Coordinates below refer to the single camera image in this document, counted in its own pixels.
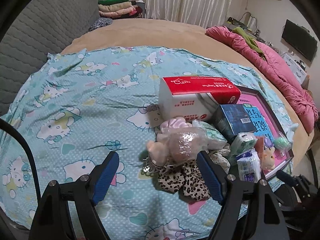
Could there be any pink box lid tray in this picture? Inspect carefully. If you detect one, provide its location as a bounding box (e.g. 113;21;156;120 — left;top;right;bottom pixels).
237;86;294;180

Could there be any green cloth on quilt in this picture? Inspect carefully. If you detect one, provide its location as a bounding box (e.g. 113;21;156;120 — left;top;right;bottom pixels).
232;27;264;57

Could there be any beige bed blanket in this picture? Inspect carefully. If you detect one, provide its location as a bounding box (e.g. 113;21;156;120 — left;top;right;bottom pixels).
61;18;314;175

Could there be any pink quilt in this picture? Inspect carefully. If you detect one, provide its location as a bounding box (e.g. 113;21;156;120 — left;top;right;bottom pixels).
206;26;318;134

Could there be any cluttered side table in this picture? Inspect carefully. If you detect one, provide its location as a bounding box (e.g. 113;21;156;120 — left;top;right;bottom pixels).
225;12;265;43

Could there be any purple plush toy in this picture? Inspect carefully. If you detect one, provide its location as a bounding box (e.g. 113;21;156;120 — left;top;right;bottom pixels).
260;144;275;171

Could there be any red white tissue box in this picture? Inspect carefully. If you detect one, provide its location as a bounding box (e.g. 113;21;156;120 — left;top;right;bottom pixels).
158;76;241;122

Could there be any black wall television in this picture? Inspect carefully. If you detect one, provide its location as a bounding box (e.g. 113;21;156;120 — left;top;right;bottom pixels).
281;20;317;62

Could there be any dark blue small box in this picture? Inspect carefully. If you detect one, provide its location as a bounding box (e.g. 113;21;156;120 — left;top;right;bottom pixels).
211;104;256;144

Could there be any grey quilted sofa cover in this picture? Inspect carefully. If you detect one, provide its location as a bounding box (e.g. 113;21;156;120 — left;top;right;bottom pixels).
1;0;99;114

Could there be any white drawer cabinet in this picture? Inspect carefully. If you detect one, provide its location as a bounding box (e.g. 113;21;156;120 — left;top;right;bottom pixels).
281;53;307;85

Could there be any stack of folded clothes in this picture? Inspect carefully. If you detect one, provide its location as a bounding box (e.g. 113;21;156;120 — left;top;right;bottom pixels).
98;0;145;20

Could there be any leopard print scrunchie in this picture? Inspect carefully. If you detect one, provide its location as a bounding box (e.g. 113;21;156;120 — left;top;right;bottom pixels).
158;160;211;201

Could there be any black camera cable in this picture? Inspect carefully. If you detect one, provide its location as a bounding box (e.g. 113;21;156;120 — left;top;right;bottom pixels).
0;118;42;201

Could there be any blue white wipes packet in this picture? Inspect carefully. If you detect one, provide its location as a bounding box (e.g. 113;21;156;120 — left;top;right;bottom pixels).
236;148;261;183

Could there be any green white tissue pack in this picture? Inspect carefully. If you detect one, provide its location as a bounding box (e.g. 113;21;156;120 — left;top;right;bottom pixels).
228;132;257;159

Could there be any pink plush toy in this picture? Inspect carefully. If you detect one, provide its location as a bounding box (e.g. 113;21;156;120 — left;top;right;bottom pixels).
146;117;208;168

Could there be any Hello Kitty blue sheet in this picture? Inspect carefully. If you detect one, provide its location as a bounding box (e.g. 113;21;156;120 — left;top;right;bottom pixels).
3;46;292;239

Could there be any white floral scrunchie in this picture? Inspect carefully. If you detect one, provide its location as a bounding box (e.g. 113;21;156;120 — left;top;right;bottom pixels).
209;144;231;174

